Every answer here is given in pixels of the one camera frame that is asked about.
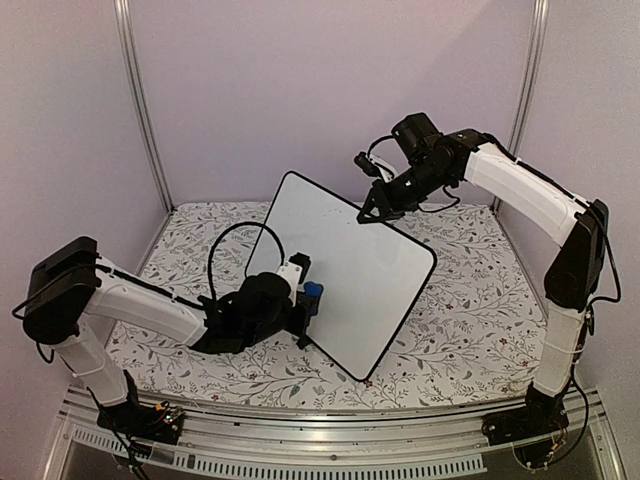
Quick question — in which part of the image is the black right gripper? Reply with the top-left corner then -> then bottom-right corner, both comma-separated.
356,160 -> 451,226

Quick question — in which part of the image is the white whiteboard black frame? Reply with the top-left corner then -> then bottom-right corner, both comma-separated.
245,171 -> 437,382

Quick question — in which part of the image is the blue whiteboard eraser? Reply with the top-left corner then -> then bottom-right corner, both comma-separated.
303,281 -> 324,300

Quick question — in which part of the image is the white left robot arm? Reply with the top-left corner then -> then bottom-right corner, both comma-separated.
16,236 -> 324,434

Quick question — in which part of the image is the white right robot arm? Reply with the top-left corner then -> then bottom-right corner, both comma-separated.
354,113 -> 612,436

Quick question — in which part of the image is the floral patterned table mat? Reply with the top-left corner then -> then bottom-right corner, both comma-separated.
107,205 -> 545,410

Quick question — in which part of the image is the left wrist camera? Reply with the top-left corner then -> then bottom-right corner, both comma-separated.
283,252 -> 312,287

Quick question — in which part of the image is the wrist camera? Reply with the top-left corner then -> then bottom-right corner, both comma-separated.
354,151 -> 379,178
283,252 -> 312,287

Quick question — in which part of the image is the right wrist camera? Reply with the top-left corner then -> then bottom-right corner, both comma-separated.
354,151 -> 379,178

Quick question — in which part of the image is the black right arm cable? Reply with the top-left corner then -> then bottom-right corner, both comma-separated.
367,133 -> 399,159

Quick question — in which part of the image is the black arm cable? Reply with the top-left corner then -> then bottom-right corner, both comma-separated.
367,133 -> 399,159
207,221 -> 289,301

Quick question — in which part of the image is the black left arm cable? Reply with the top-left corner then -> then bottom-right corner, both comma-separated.
207,221 -> 289,301

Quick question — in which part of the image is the right aluminium frame post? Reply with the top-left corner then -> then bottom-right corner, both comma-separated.
508,0 -> 550,155

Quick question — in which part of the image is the aluminium frame post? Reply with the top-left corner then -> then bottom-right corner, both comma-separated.
508,0 -> 550,155
112,0 -> 174,209

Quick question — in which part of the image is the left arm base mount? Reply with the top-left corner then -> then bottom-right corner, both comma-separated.
97,400 -> 185,445

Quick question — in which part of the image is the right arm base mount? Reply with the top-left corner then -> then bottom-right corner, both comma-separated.
481,390 -> 569,446

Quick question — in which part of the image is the left aluminium frame post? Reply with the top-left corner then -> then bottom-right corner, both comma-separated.
112,0 -> 174,209

